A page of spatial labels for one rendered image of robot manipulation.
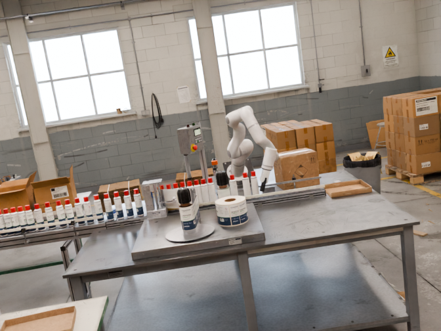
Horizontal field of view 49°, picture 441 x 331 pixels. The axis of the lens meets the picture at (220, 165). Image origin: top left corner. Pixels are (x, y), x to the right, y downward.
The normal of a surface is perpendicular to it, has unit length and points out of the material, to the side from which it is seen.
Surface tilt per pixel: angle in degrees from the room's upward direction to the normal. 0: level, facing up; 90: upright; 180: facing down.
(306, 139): 91
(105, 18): 90
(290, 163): 90
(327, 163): 88
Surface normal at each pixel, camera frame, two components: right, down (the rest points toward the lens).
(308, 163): 0.17, 0.17
